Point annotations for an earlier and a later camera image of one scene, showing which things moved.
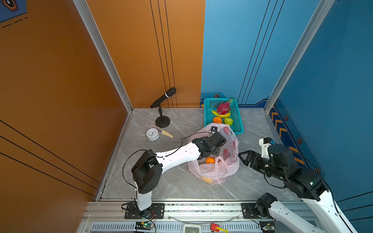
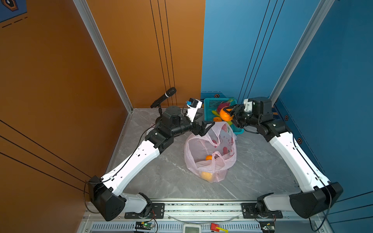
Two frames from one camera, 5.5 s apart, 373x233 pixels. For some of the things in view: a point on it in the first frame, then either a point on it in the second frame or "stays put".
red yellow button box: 216,227 stays put
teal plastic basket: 211,104 stays put
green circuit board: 143,225 stays put
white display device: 192,228 stays put
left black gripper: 216,152 → 201,131
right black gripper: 255,158 → 237,111
